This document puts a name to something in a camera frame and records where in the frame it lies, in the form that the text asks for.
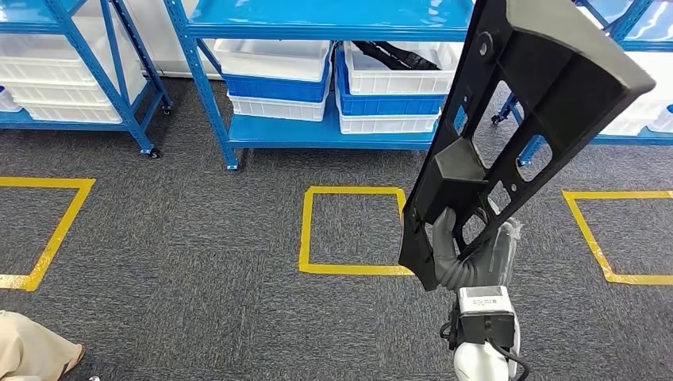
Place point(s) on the person's leg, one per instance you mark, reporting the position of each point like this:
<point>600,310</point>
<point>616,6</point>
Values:
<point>31,347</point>

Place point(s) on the blue metal shelf rack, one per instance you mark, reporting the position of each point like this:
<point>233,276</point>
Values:
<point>631,140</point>
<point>315,16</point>
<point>31,16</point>

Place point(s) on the white container with blue top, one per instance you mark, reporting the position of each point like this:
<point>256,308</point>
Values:
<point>9,100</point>
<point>663,120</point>

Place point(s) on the white car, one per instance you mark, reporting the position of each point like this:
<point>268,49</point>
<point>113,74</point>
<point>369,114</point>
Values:
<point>152,31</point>

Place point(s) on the blue plastic crate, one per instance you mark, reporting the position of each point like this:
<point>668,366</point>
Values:
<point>389,104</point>
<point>273,88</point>

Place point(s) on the black plastic panel part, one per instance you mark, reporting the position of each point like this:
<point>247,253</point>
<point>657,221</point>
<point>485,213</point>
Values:
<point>568,52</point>

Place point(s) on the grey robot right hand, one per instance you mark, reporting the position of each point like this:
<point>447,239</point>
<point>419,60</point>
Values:
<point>497,257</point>

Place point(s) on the yellow floor tape square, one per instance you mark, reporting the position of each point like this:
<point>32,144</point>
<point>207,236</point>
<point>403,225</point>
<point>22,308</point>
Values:
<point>620,194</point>

